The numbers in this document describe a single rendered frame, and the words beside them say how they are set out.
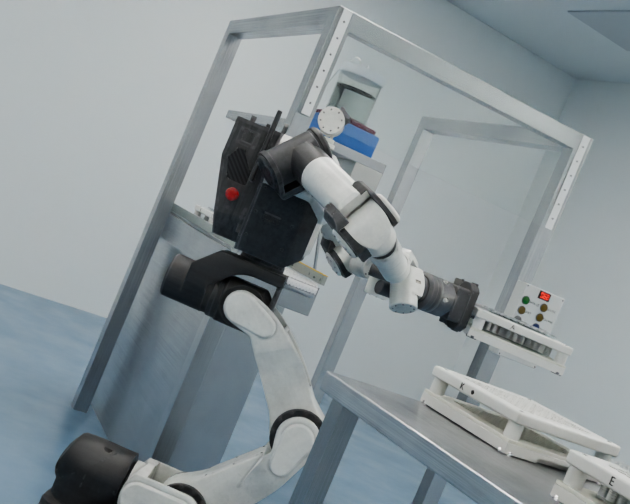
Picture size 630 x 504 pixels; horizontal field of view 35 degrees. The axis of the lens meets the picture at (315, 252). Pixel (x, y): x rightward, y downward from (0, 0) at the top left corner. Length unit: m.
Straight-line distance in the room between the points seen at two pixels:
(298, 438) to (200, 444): 0.95
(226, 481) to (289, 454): 0.18
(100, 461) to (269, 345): 0.51
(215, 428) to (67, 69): 3.35
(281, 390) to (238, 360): 0.84
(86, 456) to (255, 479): 0.42
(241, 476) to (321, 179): 0.81
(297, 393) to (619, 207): 4.95
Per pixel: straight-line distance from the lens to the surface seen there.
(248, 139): 2.41
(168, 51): 6.38
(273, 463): 2.45
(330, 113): 2.45
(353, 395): 1.61
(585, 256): 7.22
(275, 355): 2.44
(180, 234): 3.81
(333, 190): 2.09
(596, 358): 6.87
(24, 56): 6.16
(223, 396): 3.31
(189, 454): 3.35
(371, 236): 2.06
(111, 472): 2.55
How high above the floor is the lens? 1.06
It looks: 1 degrees down
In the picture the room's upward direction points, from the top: 23 degrees clockwise
